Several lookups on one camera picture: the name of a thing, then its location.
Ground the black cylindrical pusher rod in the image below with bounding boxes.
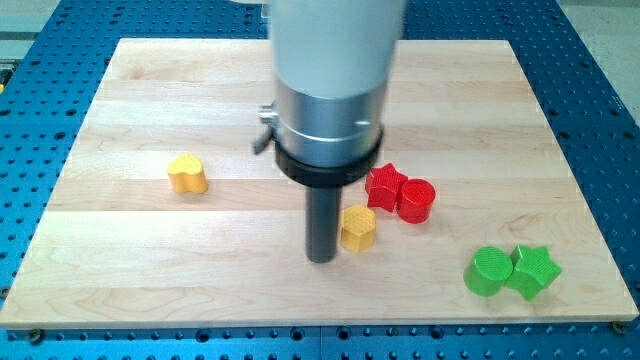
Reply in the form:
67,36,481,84
305,187,342,263

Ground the black flange ring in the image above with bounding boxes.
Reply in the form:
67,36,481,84
273,127,384,188

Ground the yellow hexagon block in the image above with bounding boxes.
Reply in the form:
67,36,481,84
340,205,377,253

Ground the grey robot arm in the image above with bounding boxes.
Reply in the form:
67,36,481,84
252,0,407,263

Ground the red circle block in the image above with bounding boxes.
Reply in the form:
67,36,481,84
397,179,436,224

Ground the green circle block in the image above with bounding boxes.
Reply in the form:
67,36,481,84
463,246,513,297

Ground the red star block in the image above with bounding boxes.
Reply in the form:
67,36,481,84
365,163,408,212

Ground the yellow heart block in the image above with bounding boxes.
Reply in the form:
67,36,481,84
167,153,208,194

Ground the wooden board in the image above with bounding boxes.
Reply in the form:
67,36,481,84
1,38,638,329

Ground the green star block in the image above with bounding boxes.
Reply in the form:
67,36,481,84
504,245,563,301

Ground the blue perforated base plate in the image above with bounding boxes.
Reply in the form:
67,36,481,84
1,1,639,359

